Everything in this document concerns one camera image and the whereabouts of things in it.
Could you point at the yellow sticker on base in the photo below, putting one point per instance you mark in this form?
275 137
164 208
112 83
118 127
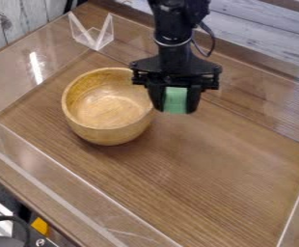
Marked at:
40 226

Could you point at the brown wooden bowl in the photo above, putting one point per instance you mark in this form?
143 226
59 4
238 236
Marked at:
107 110

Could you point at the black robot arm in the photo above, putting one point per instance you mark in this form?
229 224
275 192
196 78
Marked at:
179 21

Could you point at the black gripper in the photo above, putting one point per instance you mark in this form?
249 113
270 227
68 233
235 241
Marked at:
175 67

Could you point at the clear acrylic front wall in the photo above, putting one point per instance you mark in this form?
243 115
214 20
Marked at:
75 207

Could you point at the green rectangular block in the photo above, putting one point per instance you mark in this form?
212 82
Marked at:
175 100

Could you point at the clear acrylic corner bracket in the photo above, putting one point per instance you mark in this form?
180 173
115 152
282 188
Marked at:
94 38

